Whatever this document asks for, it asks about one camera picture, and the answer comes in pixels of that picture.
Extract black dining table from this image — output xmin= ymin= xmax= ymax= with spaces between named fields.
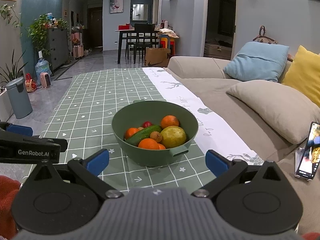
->
xmin=115 ymin=29 xmax=160 ymax=64

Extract floral wall picture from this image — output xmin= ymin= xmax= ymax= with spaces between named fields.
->
xmin=109 ymin=0 xmax=124 ymax=14

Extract pink space heater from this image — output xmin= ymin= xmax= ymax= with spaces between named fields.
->
xmin=40 ymin=72 xmax=52 ymax=88

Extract light blue pillow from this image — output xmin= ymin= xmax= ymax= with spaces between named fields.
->
xmin=223 ymin=41 xmax=290 ymax=82

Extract hanging wall vine plant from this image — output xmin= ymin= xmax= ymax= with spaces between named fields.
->
xmin=0 ymin=4 xmax=23 ymax=29

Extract red yellow plastic stools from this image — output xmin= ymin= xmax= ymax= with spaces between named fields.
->
xmin=158 ymin=34 xmax=177 ymax=55

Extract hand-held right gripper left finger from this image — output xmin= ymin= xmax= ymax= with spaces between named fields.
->
xmin=24 ymin=149 xmax=124 ymax=199

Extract beige cushion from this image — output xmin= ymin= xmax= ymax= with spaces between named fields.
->
xmin=226 ymin=80 xmax=320 ymax=145

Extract white low cabinet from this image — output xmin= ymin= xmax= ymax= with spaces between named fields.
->
xmin=0 ymin=87 xmax=13 ymax=123

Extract beige cloth pile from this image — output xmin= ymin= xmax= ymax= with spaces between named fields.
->
xmin=158 ymin=28 xmax=179 ymax=38

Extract beige sofa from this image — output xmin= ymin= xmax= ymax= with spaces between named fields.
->
xmin=166 ymin=55 xmax=320 ymax=235

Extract long-leaf potted plant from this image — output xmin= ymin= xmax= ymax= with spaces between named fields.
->
xmin=0 ymin=50 xmax=28 ymax=85

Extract yellow pillow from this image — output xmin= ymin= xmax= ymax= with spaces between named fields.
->
xmin=281 ymin=45 xmax=320 ymax=108

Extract blue water jug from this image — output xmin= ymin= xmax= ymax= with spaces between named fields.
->
xmin=35 ymin=51 xmax=52 ymax=85

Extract dark entrance door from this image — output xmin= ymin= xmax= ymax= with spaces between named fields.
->
xmin=87 ymin=6 xmax=103 ymax=48

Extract pink suitcase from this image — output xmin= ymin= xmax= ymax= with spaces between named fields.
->
xmin=72 ymin=44 xmax=84 ymax=60

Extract green cucumber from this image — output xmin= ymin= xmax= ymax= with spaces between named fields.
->
xmin=124 ymin=125 xmax=163 ymax=147

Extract wall mirror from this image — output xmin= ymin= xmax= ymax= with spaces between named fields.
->
xmin=132 ymin=4 xmax=149 ymax=21

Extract smartphone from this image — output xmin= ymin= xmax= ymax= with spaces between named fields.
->
xmin=295 ymin=121 xmax=320 ymax=180

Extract green grid tablecloth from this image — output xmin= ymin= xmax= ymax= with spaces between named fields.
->
xmin=40 ymin=67 xmax=264 ymax=193

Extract yellow-green pear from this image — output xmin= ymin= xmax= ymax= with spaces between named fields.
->
xmin=160 ymin=126 xmax=187 ymax=149

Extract green colander bowl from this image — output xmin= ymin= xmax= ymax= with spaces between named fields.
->
xmin=111 ymin=99 xmax=199 ymax=167

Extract red fleece clothing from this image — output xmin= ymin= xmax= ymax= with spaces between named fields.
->
xmin=0 ymin=175 xmax=22 ymax=240

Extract brown paper bag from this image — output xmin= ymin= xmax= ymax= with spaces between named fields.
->
xmin=144 ymin=47 xmax=172 ymax=67

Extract red gift bag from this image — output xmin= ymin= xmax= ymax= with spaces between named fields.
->
xmin=24 ymin=73 xmax=37 ymax=93

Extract grey drawer cabinet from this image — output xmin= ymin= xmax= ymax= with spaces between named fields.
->
xmin=46 ymin=27 xmax=70 ymax=70

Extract black dining chair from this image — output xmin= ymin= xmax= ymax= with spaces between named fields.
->
xmin=125 ymin=34 xmax=137 ymax=60
xmin=134 ymin=24 xmax=157 ymax=64

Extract grey pedal trash bin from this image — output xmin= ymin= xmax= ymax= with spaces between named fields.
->
xmin=5 ymin=77 xmax=33 ymax=119

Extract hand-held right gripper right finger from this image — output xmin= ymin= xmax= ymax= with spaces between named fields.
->
xmin=191 ymin=149 xmax=292 ymax=198

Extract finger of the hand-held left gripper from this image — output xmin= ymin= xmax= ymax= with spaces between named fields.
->
xmin=0 ymin=130 xmax=68 ymax=153
xmin=0 ymin=122 xmax=33 ymax=137

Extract green ivy plant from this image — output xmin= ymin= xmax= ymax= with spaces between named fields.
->
xmin=27 ymin=14 xmax=69 ymax=55

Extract brown handbag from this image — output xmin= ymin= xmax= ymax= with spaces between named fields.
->
xmin=252 ymin=25 xmax=278 ymax=45

